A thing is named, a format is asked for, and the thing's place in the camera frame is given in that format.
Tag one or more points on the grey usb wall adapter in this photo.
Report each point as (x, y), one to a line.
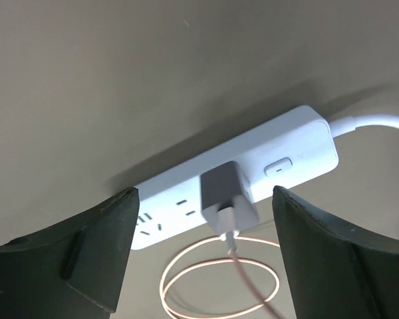
(226, 200)

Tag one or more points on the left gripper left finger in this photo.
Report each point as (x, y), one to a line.
(74, 268)

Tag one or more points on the light blue power strip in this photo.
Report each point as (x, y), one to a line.
(288, 150)

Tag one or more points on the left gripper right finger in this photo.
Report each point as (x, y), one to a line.
(335, 269)

